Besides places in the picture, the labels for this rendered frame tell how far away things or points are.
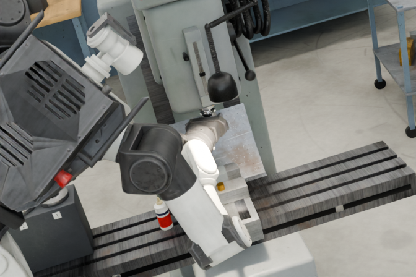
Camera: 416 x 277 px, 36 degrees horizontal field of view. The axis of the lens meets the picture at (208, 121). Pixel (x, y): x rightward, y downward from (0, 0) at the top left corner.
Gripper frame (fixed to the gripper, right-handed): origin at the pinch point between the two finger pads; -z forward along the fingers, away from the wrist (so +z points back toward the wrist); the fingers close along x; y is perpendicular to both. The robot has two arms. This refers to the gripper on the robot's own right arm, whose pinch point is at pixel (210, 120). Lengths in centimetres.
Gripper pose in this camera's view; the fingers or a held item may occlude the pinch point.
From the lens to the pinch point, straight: 183.8
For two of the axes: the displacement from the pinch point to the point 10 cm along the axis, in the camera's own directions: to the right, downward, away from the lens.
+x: -9.4, 0.9, 3.2
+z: -2.4, 4.6, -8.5
